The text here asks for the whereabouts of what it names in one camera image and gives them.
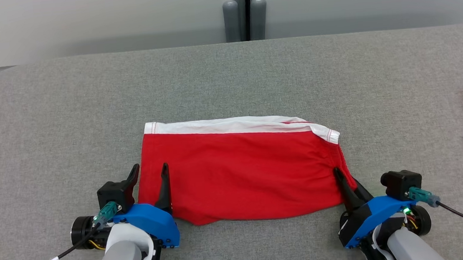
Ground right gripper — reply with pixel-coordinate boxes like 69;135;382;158
333;159;433;244

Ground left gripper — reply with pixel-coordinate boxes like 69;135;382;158
65;161;177;253

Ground red shorts with white trim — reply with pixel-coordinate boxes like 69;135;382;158
131;105;360;231

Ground grey fabric padded surface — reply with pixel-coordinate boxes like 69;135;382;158
0;22;463;260

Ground teal left camera connector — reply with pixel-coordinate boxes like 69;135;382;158
91;200;124;230

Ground teal camera connector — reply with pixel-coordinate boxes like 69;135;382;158
91;200;124;230
406;184;442;210

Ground teal right camera connector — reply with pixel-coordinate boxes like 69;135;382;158
406;184;442;210

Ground grey cylindrical post foot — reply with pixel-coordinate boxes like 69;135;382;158
222;0;242;43
248;0;270;41

